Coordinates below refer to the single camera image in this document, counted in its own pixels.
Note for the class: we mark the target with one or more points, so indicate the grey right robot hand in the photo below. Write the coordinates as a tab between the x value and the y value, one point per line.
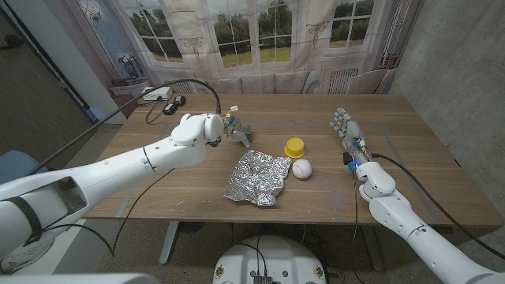
351	130

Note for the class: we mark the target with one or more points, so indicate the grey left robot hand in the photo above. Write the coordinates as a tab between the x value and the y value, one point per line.
238	130

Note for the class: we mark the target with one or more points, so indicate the aluminum foil sheet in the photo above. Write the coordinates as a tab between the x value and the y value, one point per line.
256	177

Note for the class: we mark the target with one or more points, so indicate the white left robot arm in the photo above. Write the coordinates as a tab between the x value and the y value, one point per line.
118	169

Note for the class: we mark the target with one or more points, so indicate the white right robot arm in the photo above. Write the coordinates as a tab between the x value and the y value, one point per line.
394	213

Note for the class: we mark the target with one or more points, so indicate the yellow plastic cup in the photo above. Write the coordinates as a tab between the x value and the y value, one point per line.
294	146

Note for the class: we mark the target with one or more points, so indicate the white ball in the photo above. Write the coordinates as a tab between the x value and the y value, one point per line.
301	169

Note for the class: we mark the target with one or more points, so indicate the black power adapter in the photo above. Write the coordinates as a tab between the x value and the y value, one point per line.
179	101
170	109

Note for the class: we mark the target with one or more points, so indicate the white power strip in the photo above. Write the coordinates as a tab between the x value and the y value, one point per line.
156	93

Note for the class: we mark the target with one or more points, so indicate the printed window scene backdrop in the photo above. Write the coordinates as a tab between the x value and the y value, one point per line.
256	39

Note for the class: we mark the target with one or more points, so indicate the grey metal table leg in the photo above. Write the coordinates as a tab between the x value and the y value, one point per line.
169	244
372	248

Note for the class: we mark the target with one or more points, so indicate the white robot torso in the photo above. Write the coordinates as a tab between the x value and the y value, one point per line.
268	260

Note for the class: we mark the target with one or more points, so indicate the blue chair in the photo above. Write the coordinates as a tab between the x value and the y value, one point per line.
16	165

